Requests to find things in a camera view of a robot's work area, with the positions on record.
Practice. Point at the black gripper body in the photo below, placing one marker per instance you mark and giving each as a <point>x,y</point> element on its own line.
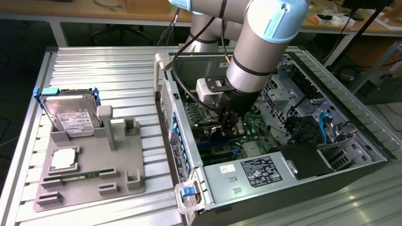
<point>239,101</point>

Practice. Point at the black graphics card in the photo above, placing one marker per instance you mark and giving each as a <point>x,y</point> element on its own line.
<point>214,133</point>

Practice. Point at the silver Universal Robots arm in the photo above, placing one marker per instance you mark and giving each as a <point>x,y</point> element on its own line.
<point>261,47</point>

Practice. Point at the CPU socket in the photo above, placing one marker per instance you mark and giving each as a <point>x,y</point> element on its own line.
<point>209,113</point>

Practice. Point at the blue expansion slot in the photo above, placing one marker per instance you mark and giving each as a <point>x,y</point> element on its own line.
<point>214,144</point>

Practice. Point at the green motherboard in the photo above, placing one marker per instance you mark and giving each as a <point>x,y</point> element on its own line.
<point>263,131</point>

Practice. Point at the silver perforated disk bay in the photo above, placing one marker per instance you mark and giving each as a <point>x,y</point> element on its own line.
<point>279,94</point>

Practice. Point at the black expansion slot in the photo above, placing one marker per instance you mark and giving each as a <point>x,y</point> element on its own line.
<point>217,157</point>

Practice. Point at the silver power supply unit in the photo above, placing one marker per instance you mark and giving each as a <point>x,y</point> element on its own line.
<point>219,186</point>

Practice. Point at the black plastic shroud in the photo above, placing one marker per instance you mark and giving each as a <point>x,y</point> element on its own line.
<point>303,160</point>

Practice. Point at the blue case latch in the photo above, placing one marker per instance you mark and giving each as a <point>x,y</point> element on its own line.
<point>187,191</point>

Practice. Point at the open black silver PC case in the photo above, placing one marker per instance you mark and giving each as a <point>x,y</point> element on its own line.
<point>314,188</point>

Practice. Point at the white orange bench device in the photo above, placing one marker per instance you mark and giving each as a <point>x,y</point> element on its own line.
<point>333,20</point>

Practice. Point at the grey plastic parts rack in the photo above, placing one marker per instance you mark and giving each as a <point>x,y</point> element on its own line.
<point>94,164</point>

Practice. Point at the dark grey cabinet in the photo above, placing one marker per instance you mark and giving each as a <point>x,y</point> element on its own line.
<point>386,89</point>

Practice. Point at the black office chair base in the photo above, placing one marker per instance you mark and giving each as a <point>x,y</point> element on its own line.
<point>122,29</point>

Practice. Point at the green RAM stick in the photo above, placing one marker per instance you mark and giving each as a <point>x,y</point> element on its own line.
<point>82,176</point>

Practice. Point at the black slanted stand pole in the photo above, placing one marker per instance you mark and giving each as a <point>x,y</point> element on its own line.
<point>373,22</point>

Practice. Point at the silver CPU chip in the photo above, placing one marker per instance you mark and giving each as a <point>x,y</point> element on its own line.
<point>63,159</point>

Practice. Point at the black monitor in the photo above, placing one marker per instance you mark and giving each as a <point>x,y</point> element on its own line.
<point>361,3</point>

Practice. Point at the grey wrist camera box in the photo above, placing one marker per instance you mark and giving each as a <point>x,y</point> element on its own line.
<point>203,93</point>

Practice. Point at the hard disk in blue bracket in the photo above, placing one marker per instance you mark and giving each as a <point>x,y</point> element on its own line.
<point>75,117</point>

